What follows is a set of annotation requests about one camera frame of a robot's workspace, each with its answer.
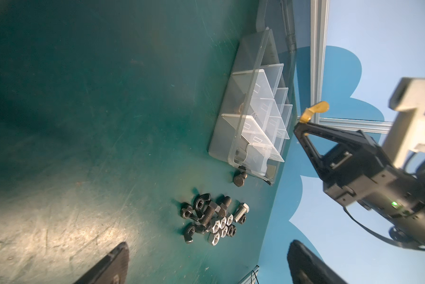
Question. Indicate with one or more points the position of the clear plastic organizer box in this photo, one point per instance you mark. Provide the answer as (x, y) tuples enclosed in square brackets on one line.
[(252, 128)]

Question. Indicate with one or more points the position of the brass wing nut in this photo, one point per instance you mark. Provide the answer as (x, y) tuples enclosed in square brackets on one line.
[(309, 113)]

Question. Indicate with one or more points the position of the pile of hex nuts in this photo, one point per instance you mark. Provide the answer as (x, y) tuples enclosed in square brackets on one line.
[(221, 225)]

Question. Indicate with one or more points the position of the silver hex bolt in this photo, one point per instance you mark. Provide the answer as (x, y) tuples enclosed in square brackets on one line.
[(240, 214)]

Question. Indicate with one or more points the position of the aluminium frame post right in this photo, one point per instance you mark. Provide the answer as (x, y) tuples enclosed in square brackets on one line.
[(319, 15)]

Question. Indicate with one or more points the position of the black bolt near box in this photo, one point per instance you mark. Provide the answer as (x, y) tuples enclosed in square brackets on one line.
[(239, 178)]

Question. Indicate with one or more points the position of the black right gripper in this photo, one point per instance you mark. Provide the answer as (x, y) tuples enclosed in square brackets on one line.
[(354, 168)]

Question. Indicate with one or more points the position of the aluminium frame rail back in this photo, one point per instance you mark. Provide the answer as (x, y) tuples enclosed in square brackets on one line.
[(377, 127)]

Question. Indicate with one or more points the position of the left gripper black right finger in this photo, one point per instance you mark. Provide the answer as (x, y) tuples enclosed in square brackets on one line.
[(306, 268)]

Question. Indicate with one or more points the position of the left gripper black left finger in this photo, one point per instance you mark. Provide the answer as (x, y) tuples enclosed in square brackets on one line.
[(111, 269)]

